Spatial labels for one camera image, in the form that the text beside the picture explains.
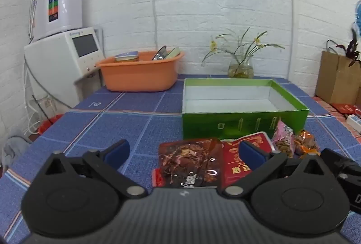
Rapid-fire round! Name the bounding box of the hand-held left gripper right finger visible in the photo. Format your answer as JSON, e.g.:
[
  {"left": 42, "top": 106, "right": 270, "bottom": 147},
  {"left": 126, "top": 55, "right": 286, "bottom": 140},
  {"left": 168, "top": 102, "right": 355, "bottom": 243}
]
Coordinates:
[{"left": 222, "top": 140, "right": 337, "bottom": 200}]

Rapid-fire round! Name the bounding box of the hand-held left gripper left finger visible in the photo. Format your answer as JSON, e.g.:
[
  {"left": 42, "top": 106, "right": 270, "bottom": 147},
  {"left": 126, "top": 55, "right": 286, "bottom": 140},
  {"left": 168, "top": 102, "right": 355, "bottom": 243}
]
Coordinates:
[{"left": 45, "top": 139, "right": 148, "bottom": 200}]

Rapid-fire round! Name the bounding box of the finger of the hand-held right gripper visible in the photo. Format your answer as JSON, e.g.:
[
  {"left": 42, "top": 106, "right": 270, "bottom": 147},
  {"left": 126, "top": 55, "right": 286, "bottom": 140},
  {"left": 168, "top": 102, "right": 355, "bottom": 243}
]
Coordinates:
[{"left": 321, "top": 148, "right": 361, "bottom": 177}]

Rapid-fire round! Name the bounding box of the pink nut snack packet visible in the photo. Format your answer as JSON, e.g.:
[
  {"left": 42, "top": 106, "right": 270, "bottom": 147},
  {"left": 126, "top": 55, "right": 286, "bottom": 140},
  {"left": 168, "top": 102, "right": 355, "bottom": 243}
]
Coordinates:
[{"left": 271, "top": 119, "right": 295, "bottom": 160}]

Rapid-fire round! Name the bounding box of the green cardboard box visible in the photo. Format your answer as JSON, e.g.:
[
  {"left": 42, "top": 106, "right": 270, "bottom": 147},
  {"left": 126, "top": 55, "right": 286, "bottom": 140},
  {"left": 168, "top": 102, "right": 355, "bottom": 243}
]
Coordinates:
[{"left": 182, "top": 78, "right": 310, "bottom": 141}]

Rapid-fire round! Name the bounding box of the clear orange snack packet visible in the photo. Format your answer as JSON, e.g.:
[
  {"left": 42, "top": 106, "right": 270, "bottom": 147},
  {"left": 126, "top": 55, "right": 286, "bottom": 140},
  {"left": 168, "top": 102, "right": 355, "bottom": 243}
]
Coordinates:
[{"left": 293, "top": 129, "right": 320, "bottom": 158}]

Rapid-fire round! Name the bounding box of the dark brown snack packet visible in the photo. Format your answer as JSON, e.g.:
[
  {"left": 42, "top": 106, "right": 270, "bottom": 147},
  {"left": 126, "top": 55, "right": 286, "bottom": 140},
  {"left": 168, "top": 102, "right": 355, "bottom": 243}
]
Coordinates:
[{"left": 158, "top": 138, "right": 224, "bottom": 189}]

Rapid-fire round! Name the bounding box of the white power strip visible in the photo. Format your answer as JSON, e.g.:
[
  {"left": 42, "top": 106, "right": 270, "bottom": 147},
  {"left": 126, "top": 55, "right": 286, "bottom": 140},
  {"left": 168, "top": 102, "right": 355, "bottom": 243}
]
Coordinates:
[{"left": 346, "top": 113, "right": 361, "bottom": 137}]

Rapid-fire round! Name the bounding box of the red flat box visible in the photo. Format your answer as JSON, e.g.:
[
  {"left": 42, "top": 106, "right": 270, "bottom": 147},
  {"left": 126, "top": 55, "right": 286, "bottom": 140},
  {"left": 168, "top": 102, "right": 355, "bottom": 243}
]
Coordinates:
[{"left": 330, "top": 103, "right": 361, "bottom": 115}]

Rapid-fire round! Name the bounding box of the red plaid cloth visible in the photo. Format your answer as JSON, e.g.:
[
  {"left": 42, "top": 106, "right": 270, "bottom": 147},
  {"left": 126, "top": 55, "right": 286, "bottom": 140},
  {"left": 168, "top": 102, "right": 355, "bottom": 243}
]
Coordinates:
[{"left": 312, "top": 96, "right": 361, "bottom": 145}]

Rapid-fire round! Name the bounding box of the red bucket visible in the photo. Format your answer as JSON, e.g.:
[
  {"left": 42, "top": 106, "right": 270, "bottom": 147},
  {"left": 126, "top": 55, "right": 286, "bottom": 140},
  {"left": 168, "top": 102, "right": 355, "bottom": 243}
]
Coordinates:
[{"left": 38, "top": 114, "right": 65, "bottom": 136}]

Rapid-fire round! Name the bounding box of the orange plastic basin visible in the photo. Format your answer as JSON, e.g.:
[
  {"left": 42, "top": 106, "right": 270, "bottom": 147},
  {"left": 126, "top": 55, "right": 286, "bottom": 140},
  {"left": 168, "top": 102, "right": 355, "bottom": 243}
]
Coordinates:
[{"left": 95, "top": 51, "right": 185, "bottom": 92}]

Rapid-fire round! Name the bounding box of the brown paper bag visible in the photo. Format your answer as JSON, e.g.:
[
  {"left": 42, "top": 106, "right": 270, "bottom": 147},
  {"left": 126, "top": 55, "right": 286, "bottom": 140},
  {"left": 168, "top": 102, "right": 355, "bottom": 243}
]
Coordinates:
[{"left": 315, "top": 40, "right": 361, "bottom": 106}]

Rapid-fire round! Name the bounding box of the glass vase with flowers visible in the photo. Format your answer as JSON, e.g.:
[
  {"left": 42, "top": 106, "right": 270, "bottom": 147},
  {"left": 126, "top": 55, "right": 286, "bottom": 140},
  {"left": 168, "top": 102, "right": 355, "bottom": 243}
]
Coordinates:
[{"left": 201, "top": 26, "right": 285, "bottom": 79}]

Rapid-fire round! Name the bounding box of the grey cloth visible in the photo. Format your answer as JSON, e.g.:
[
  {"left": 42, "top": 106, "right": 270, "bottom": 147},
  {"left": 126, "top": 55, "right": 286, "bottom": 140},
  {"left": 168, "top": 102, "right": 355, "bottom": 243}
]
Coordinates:
[{"left": 2, "top": 135, "right": 33, "bottom": 174}]

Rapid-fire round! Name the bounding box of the white appliance with screen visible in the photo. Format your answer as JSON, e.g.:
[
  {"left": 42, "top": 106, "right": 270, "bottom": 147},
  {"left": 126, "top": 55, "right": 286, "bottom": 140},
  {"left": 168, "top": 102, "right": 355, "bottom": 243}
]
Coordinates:
[{"left": 24, "top": 26, "right": 104, "bottom": 109}]

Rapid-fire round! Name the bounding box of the purple leaf plant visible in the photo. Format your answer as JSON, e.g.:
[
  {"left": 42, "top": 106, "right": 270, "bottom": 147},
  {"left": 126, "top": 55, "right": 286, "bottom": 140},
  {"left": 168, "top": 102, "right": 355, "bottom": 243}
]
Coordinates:
[{"left": 336, "top": 29, "right": 361, "bottom": 67}]

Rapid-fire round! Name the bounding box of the pale green bowl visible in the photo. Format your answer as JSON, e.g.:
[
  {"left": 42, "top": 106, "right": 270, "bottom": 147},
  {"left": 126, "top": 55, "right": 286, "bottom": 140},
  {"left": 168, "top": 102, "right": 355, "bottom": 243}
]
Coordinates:
[{"left": 165, "top": 47, "right": 181, "bottom": 59}]

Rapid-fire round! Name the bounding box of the white water purifier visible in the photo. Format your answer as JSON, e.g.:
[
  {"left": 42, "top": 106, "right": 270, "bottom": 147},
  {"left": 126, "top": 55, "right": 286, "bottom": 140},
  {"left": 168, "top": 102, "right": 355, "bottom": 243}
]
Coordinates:
[{"left": 33, "top": 0, "right": 83, "bottom": 41}]

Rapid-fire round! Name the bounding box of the blue round wall decoration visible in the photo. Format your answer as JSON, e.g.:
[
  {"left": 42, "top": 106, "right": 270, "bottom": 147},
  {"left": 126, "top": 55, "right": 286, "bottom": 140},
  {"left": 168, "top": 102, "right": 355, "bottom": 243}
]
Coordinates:
[{"left": 353, "top": 0, "right": 361, "bottom": 35}]

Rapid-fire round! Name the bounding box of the white wall cable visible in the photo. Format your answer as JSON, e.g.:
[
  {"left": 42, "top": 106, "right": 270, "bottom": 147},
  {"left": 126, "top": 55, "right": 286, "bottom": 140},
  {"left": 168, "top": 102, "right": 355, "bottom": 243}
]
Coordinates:
[
  {"left": 285, "top": 0, "right": 295, "bottom": 79},
  {"left": 152, "top": 0, "right": 158, "bottom": 50}
]

